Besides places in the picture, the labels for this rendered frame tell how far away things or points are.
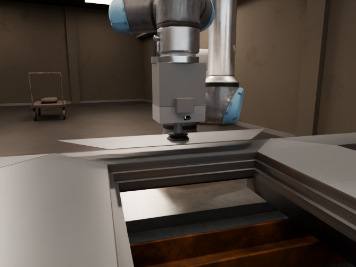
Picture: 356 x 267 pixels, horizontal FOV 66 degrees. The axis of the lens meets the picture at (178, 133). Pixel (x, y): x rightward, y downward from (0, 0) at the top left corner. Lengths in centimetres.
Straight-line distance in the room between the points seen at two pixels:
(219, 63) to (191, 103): 42
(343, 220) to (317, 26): 416
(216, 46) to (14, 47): 1045
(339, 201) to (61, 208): 32
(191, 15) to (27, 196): 35
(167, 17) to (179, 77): 10
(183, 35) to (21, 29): 1077
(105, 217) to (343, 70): 409
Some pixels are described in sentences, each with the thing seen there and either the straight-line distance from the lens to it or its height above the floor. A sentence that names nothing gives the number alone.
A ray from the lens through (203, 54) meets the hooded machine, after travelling 612.
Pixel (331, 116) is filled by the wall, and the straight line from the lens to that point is 434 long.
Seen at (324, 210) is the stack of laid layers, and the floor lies 83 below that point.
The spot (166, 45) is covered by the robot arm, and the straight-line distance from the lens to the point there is 48.
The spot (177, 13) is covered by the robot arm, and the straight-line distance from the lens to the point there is 48.
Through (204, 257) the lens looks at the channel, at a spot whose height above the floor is 68.
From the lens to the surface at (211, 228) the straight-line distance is 71.
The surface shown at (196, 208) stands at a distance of 68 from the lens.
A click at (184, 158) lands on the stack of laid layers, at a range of 47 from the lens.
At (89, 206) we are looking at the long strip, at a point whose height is 86.
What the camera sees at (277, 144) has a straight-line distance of 59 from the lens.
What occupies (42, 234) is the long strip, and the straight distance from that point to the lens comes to 28.
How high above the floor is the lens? 99
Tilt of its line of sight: 12 degrees down
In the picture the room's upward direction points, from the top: straight up
